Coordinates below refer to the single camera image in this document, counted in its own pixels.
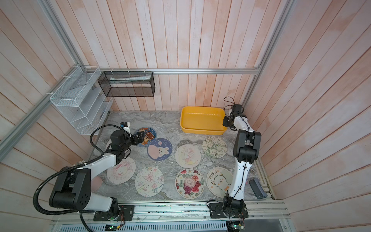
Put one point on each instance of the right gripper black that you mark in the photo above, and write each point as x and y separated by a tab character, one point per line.
224	123

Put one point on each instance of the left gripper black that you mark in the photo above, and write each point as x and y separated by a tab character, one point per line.
140	138

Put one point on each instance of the purple bunny coaster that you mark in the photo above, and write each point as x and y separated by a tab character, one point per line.
159	149

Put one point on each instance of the yellow plastic storage box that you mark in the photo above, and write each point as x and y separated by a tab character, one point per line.
202	120

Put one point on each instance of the green flowers pattern coaster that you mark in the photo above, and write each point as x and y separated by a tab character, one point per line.
215	147

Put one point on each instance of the cream pink drawing coaster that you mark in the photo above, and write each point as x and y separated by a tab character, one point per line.
188	156

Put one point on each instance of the alpaca cartoon coaster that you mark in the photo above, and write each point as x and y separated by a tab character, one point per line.
219	181

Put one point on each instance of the red roses floral coaster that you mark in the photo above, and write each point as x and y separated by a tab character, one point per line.
190	183

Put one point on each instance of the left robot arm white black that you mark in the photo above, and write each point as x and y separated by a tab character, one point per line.
72	189

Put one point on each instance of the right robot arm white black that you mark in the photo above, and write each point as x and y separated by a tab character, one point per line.
245	151

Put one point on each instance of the blue bears cartoon coaster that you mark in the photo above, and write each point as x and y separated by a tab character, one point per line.
149	135

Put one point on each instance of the pink kitty coaster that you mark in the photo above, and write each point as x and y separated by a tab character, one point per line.
108	144

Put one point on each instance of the white pink bow coaster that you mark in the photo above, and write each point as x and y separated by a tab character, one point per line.
122	172

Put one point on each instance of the butterfly floral coaster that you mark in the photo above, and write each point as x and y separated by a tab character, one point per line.
149	181

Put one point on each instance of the pink pencil cup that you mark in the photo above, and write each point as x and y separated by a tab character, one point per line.
96	183

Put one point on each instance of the grey rectangular device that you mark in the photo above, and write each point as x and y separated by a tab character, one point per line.
257	189

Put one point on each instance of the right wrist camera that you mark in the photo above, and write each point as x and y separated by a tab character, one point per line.
237	109

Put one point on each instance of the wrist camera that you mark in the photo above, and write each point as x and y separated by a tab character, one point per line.
125	125
237	109

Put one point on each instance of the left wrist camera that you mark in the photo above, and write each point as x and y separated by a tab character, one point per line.
125	125

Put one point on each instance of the black wire mesh basket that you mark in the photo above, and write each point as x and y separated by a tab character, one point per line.
127	83

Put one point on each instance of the white wire mesh shelf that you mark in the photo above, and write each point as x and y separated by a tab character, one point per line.
83	104

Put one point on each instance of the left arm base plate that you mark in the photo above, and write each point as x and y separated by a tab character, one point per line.
121	213

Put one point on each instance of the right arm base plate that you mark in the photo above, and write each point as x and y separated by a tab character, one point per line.
217	211

